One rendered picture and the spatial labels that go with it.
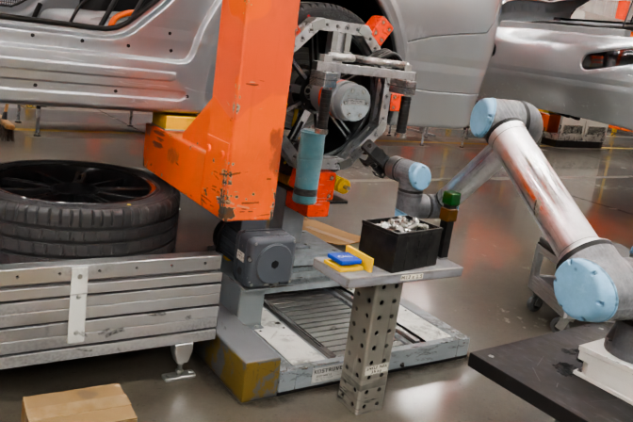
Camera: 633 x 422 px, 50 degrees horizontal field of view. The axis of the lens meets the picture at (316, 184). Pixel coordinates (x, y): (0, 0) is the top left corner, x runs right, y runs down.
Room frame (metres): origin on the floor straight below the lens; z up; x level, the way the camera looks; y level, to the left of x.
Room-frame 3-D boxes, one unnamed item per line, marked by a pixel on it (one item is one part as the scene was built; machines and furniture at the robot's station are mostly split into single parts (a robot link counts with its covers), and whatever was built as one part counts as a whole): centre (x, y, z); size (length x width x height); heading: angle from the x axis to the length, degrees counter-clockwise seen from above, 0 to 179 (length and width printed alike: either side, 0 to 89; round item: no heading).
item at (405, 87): (2.44, -0.25, 0.93); 0.09 x 0.05 x 0.05; 35
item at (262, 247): (2.27, 0.22, 0.26); 0.42 x 0.18 x 0.35; 35
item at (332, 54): (2.35, 0.01, 1.03); 0.19 x 0.18 x 0.11; 35
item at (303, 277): (2.65, 0.10, 0.13); 0.50 x 0.36 x 0.10; 125
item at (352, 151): (2.51, 0.00, 0.85); 0.54 x 0.07 x 0.54; 125
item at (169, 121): (2.35, 0.51, 0.71); 0.14 x 0.14 x 0.05; 35
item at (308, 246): (2.65, 0.10, 0.32); 0.40 x 0.30 x 0.28; 125
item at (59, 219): (2.09, 0.76, 0.39); 0.66 x 0.66 x 0.24
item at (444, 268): (1.89, -0.24, 0.44); 0.43 x 0.17 x 0.03; 125
